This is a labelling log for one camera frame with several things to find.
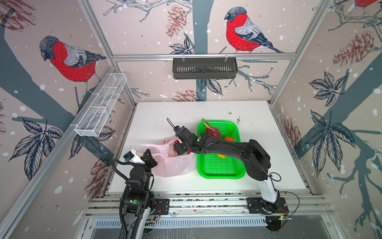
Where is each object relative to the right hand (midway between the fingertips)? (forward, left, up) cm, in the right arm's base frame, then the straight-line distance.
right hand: (179, 143), depth 87 cm
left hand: (-7, +12, +9) cm, 17 cm away
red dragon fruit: (-8, -6, +3) cm, 10 cm away
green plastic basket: (-9, -19, -10) cm, 23 cm away
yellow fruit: (-17, -22, +22) cm, 35 cm away
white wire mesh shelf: (+6, +41, +22) cm, 47 cm away
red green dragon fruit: (+9, -21, 0) cm, 23 cm away
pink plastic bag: (-14, +4, +1) cm, 14 cm away
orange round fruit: (+6, -31, -3) cm, 32 cm away
